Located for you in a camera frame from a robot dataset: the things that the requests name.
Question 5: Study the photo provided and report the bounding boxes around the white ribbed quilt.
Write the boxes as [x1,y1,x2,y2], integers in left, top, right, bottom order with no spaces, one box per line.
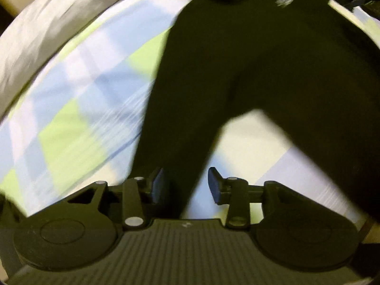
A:
[0,0,167,116]

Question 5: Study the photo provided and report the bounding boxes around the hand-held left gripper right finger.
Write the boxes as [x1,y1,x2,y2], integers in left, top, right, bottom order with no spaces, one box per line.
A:
[208,168,297,230]

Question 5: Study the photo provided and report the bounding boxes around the black pants with white logo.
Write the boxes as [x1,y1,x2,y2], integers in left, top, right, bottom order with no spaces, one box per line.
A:
[131,0,380,223]

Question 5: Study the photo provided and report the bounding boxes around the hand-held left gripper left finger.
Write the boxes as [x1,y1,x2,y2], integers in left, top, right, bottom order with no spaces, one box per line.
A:
[68,168,164,230]

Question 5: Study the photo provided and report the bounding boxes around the checkered bed sheet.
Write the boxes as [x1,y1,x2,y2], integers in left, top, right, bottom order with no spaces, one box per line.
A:
[0,0,380,235]

